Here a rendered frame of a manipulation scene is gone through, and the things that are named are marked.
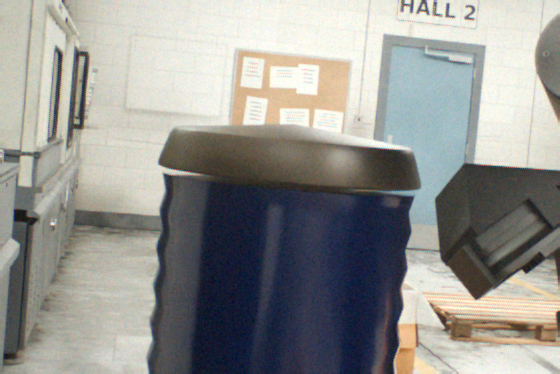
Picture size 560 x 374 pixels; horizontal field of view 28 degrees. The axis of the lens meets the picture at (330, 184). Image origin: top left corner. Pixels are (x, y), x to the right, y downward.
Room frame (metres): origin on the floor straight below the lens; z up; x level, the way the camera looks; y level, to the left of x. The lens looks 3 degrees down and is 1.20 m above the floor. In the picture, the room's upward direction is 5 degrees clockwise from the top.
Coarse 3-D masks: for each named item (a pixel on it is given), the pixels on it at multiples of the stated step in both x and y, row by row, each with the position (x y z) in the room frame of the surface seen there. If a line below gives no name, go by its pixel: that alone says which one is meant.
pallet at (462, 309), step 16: (432, 304) 6.97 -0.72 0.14; (448, 304) 6.99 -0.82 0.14; (464, 304) 7.04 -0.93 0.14; (480, 304) 7.15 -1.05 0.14; (496, 304) 7.21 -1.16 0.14; (512, 304) 7.25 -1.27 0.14; (528, 304) 7.31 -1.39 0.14; (544, 304) 7.41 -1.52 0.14; (464, 320) 6.52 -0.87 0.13; (480, 320) 6.54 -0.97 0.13; (496, 320) 6.57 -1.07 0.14; (512, 320) 6.59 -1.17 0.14; (528, 320) 6.64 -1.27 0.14; (544, 320) 6.69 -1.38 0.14; (464, 336) 6.53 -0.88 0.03; (480, 336) 6.63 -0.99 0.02; (544, 336) 6.64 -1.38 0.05
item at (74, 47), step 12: (72, 36) 6.74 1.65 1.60; (72, 48) 6.75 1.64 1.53; (72, 60) 6.75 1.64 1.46; (72, 72) 6.75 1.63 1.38; (84, 72) 7.57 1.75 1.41; (72, 84) 6.82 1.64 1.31; (84, 84) 7.57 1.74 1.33; (84, 96) 7.57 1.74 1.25; (72, 108) 7.46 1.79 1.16; (84, 108) 7.57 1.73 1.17; (72, 120) 7.46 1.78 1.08; (84, 120) 7.58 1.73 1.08; (72, 132) 7.46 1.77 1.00
